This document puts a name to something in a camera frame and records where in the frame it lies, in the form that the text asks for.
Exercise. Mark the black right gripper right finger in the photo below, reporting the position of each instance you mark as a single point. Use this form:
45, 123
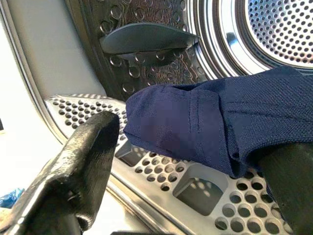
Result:
296, 191

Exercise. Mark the grey perforated lint filter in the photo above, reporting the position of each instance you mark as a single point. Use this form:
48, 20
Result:
188, 169

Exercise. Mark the navy blue garment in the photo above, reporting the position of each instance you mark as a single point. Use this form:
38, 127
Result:
220, 117

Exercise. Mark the dark drum paddle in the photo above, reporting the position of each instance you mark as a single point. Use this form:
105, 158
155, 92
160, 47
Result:
146, 36

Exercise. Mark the white clothes dryer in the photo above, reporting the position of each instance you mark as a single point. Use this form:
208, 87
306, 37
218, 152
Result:
36, 49

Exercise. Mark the blue crumpled plastic bag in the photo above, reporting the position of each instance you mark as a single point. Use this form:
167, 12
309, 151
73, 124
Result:
11, 198

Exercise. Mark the perforated steel dryer drum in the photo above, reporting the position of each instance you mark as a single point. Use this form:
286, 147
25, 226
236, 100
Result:
220, 36

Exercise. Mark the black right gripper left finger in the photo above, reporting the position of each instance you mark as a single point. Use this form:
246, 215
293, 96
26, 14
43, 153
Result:
73, 183

